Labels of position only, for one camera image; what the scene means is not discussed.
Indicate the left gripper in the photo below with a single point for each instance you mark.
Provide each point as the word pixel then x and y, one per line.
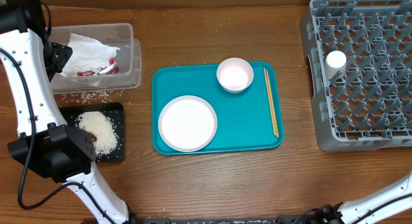
pixel 64 53

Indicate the white napkin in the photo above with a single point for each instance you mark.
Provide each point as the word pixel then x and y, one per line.
pixel 88 55

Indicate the red snack wrapper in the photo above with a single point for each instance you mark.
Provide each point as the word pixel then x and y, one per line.
pixel 111 69

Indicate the white rice pile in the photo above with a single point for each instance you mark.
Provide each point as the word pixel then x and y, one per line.
pixel 101 127

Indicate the brown food scrap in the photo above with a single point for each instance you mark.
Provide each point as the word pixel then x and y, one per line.
pixel 92 137

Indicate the white round plate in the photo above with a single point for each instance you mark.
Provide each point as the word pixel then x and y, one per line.
pixel 187 123

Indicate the white pink bowl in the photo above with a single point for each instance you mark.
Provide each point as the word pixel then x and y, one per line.
pixel 234 74

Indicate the small white cup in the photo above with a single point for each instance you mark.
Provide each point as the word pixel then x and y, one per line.
pixel 334 62

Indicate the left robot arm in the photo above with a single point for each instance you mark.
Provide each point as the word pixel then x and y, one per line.
pixel 47 145

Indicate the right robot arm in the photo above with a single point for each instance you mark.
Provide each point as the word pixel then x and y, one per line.
pixel 389 201

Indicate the grey dishwasher rack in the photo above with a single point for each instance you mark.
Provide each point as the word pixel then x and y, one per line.
pixel 369 106

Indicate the spilled rice on table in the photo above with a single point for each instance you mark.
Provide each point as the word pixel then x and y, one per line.
pixel 93 97

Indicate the clear plastic bin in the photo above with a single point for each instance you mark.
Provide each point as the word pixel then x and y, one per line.
pixel 128 58

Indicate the black plastic tray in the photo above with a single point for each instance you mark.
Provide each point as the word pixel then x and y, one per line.
pixel 115 112

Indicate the teal serving tray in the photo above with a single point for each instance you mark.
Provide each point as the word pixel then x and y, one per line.
pixel 250 120

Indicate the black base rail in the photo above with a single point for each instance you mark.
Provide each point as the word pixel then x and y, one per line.
pixel 282 219

